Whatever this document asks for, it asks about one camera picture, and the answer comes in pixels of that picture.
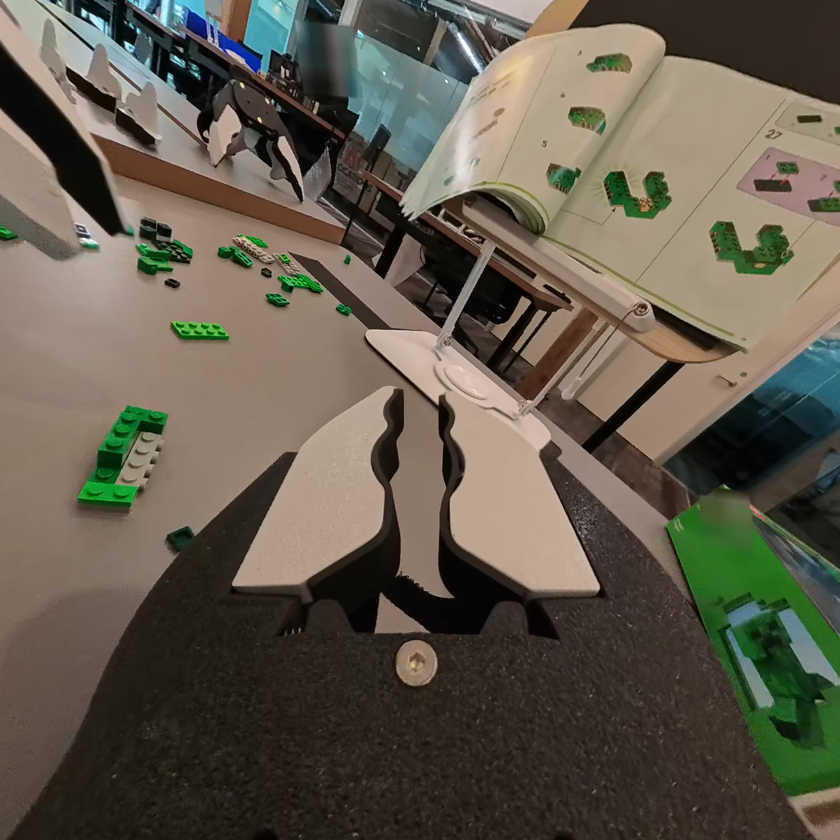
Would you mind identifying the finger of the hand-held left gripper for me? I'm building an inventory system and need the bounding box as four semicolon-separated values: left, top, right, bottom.
0;7;129;237
0;108;75;259

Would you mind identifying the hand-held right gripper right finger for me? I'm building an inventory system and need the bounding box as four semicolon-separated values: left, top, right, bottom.
437;392;601;622

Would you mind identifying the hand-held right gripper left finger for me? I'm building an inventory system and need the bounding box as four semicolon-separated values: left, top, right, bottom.
231;386;403;622

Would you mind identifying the green and grey brick assembly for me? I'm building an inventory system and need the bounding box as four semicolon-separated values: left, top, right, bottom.
77;406;169;513

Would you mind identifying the wood-edged grey desk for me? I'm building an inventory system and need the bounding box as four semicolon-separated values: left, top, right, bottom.
0;0;347;244

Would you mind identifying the white fin part black base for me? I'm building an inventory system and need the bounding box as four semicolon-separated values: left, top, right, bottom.
115;82;163;145
66;45;126;112
39;18;76;99

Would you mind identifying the pile of loose bricks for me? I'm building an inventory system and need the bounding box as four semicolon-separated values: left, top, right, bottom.
0;217;355;317

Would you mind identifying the white book stand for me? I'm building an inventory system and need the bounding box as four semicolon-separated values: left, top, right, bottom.
365;197;749;452

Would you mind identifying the green toy box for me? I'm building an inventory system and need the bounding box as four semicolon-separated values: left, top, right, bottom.
666;489;840;798

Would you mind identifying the idle black and white gripper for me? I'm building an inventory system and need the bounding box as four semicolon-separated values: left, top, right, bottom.
197;79;306;201

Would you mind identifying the open instruction booklet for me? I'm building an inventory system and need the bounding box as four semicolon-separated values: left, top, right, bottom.
400;25;840;349

